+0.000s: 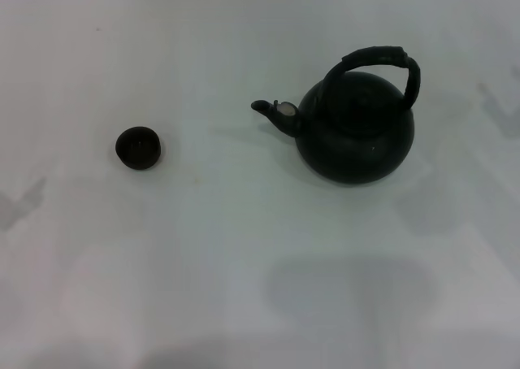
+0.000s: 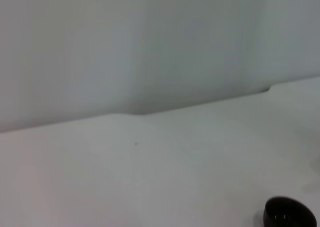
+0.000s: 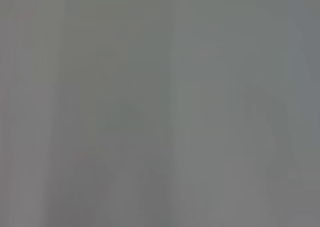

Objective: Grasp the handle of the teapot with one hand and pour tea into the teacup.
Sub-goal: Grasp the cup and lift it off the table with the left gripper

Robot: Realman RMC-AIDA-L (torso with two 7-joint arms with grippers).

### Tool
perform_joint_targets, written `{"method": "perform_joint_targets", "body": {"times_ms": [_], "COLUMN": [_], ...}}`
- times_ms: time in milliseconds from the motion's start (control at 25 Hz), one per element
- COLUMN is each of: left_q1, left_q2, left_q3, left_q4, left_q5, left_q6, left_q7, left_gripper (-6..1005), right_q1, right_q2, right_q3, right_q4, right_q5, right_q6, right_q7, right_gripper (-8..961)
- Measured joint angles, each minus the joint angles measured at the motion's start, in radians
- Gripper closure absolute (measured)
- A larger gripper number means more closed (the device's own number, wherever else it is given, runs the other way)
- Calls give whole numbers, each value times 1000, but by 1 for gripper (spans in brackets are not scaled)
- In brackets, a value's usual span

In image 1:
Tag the small black teacup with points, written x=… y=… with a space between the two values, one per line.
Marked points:
x=138 y=147

